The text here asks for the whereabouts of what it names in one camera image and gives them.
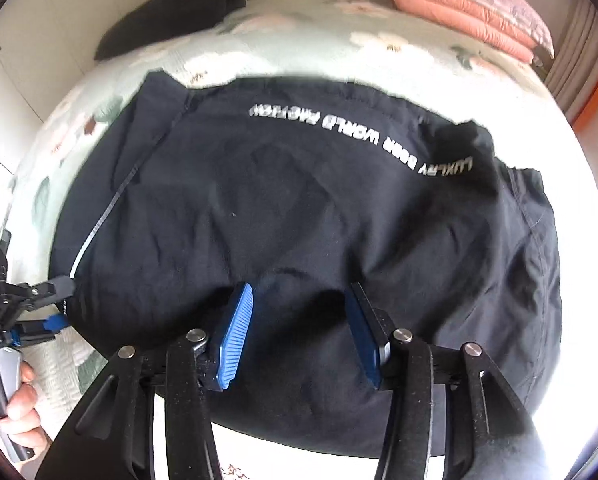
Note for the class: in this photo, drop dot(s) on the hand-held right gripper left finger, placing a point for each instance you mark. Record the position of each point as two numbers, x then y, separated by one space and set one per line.
236 330

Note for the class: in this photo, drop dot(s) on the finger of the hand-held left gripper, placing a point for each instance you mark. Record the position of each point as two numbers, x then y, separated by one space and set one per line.
56 289
51 325

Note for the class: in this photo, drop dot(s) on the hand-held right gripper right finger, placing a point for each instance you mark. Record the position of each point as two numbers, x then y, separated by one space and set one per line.
366 335

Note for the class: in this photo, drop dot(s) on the black hooded jacket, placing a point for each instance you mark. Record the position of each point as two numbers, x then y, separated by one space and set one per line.
304 210

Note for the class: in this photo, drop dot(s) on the folded black clothes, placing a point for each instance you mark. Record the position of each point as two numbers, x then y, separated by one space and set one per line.
169 15

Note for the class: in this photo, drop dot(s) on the person's left hand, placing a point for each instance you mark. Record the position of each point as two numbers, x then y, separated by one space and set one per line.
24 410

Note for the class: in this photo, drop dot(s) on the white wardrobe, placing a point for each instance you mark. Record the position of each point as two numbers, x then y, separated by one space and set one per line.
54 10

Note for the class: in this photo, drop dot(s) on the floral bedspread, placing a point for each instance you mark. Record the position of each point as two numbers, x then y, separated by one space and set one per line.
329 50

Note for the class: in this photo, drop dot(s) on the folded pink quilt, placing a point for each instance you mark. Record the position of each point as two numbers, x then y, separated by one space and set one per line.
454 15

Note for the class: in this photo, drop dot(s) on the beige curtain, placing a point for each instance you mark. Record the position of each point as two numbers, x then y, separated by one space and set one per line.
579 60

